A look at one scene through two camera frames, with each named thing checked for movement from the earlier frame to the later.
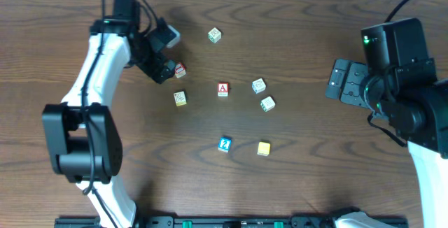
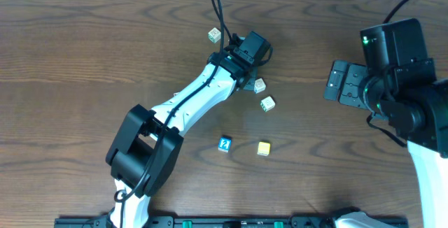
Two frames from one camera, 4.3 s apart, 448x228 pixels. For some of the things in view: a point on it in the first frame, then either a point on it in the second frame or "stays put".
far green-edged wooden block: [214, 35] stays put
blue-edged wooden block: [259, 85] stays put
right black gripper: [345, 83] stays put
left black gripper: [159, 68] to [250, 83]
